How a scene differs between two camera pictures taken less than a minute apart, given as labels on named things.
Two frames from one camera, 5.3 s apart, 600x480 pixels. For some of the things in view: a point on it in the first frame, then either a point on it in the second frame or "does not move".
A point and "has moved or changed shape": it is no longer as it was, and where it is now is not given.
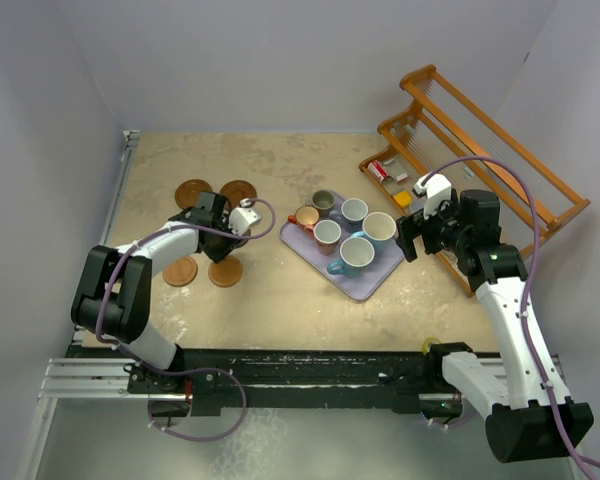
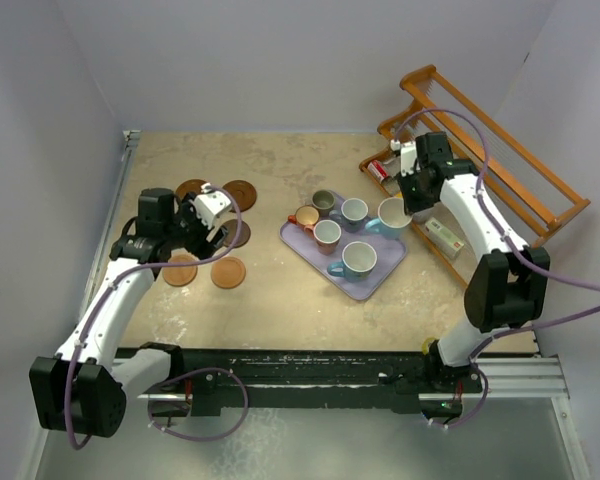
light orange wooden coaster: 226,273 does not move
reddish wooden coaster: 188,192 does not move
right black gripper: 415,225 → 413,206
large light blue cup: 379,229 has moved or changed shape
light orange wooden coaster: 180,272 does not move
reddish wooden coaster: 236,190 does not move
